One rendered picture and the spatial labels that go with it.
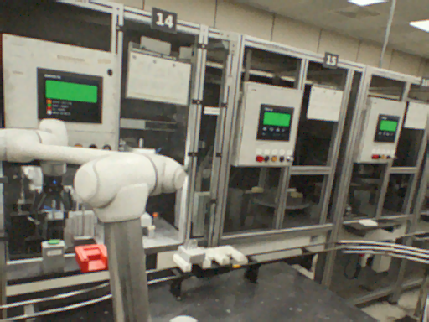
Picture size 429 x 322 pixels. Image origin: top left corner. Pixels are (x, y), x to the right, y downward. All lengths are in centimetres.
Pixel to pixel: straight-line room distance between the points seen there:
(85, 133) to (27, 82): 29
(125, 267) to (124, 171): 26
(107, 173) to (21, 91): 78
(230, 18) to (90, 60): 478
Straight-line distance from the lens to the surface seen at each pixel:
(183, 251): 184
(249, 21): 650
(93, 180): 92
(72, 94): 162
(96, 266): 169
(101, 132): 168
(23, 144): 138
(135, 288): 103
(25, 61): 163
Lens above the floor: 166
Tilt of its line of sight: 13 degrees down
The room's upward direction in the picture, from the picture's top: 6 degrees clockwise
